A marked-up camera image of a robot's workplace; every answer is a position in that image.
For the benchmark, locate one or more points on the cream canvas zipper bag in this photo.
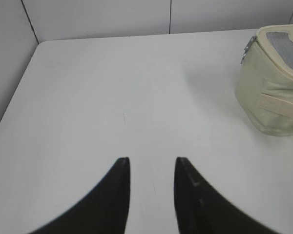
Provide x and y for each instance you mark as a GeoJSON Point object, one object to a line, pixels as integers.
{"type": "Point", "coordinates": [265, 87]}

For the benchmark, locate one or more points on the silver metal zipper pull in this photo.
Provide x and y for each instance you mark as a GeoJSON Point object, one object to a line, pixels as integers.
{"type": "Point", "coordinates": [247, 47]}

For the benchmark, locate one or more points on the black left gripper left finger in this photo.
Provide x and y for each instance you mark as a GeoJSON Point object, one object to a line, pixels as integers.
{"type": "Point", "coordinates": [104, 210]}

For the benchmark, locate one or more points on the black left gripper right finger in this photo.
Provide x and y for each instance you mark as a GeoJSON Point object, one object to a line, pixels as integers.
{"type": "Point", "coordinates": [200, 209]}

